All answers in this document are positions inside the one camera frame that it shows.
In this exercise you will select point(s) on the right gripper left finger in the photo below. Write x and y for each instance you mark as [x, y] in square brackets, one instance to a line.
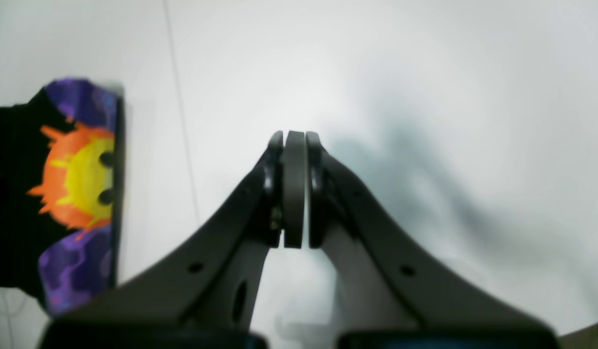
[202, 295]

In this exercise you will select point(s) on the black T-shirt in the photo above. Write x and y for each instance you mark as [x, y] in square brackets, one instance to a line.
[57, 194]

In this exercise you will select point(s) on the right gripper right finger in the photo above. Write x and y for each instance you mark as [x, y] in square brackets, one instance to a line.
[396, 295]

